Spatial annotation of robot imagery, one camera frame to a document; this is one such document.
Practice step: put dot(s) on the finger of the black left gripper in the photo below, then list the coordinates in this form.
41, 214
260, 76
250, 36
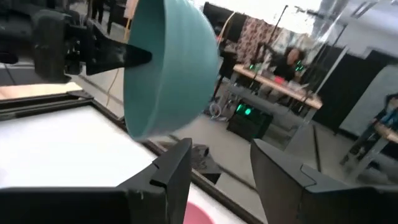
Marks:
115, 56

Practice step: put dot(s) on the pink plastic bowl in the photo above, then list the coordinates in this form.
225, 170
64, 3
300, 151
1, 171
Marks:
197, 216

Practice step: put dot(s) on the wooden table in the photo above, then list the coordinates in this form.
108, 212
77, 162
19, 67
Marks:
387, 132

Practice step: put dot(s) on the person at wooden desk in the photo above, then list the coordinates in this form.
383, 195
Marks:
287, 67

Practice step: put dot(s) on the floral patterned cloth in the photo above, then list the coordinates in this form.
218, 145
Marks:
253, 34

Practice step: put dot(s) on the light wood board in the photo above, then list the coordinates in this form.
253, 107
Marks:
34, 90

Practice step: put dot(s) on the teal blue plastic bowl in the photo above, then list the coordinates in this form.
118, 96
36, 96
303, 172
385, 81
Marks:
180, 77

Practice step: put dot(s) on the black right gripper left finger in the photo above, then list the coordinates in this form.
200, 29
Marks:
149, 196

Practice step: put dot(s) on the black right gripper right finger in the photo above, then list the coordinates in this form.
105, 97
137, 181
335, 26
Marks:
311, 202

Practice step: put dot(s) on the black box with green lights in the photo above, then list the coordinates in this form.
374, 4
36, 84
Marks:
248, 127

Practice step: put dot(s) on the wooden desk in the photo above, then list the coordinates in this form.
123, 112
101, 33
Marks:
280, 87

